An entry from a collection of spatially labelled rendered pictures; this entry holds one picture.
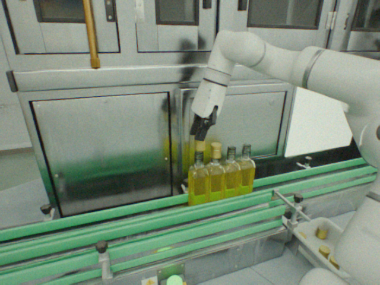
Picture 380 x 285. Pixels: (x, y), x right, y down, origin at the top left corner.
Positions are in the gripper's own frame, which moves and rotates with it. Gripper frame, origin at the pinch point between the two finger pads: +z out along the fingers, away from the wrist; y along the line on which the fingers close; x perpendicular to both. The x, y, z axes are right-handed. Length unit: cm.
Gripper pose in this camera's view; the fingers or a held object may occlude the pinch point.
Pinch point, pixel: (198, 131)
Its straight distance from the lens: 70.5
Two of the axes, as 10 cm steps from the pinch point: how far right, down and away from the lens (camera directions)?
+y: 3.5, 4.1, -8.4
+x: 8.9, 1.5, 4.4
